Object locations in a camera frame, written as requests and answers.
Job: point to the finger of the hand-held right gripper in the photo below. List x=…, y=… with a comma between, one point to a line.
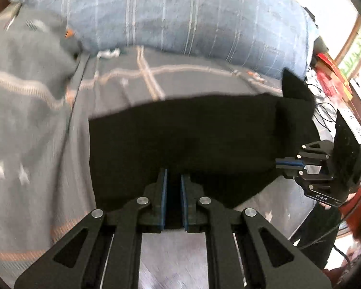
x=316, y=176
x=314, y=152

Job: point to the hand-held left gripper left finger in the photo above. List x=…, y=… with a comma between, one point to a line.
x=163, y=198

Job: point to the grey plaid quilt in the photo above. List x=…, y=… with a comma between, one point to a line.
x=21, y=120

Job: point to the wooden window frame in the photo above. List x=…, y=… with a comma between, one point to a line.
x=347, y=46

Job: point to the black bag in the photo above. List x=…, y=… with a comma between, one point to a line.
x=319, y=43

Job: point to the black pants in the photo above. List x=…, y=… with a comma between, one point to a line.
x=198, y=135

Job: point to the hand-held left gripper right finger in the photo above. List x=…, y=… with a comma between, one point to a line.
x=185, y=201

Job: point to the blue plaid pillow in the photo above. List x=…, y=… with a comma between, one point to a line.
x=183, y=15

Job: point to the red packets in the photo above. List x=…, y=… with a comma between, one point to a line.
x=331, y=72

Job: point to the grey printed bed sheet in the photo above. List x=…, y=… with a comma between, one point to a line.
x=123, y=84

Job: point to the dark cloth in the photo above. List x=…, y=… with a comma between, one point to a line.
x=319, y=234

